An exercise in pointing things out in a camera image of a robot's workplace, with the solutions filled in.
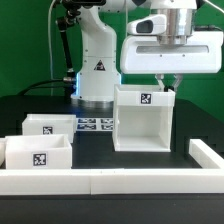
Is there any white drawer cabinet frame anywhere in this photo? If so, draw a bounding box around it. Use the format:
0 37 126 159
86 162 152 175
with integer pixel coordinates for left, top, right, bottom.
112 85 175 152

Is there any white front barrier wall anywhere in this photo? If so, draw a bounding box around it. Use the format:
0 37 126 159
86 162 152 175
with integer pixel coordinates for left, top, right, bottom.
0 169 224 196

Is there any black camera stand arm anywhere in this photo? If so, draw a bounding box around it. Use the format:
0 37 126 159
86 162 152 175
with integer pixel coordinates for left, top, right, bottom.
56 0 81 99

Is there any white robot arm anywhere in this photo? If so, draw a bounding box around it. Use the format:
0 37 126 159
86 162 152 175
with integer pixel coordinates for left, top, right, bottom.
61 0 224 102

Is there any black base cable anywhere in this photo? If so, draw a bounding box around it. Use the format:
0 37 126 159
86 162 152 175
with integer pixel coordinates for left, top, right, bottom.
16 78 76 97

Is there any printed marker sheet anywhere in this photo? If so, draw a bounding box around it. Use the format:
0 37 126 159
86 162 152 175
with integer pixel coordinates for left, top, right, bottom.
76 118 113 131

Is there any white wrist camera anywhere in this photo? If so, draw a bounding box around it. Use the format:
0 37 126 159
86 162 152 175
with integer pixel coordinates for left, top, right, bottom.
127 14 167 36

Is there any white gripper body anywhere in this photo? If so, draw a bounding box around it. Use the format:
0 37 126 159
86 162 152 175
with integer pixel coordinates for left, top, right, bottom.
120 31 223 74

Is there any white right barrier wall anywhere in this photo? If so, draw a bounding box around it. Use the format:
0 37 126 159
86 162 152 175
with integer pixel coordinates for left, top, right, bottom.
189 139 224 169

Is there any white drawer box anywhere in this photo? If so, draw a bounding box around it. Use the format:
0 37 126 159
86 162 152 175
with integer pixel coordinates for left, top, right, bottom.
5 134 72 169
22 114 76 143

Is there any white front drawer box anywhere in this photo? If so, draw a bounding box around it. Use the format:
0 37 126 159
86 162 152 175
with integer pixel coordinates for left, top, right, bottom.
5 134 72 169

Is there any white left barrier wall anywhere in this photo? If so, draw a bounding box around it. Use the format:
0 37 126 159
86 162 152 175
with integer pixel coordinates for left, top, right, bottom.
0 138 6 166

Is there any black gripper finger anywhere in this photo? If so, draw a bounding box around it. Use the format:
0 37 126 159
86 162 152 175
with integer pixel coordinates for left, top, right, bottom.
171 74 183 91
155 74 165 90

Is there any white barrier wall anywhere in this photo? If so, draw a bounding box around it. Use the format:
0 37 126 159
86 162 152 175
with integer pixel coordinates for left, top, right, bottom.
0 138 6 166
0 169 224 196
189 139 224 169

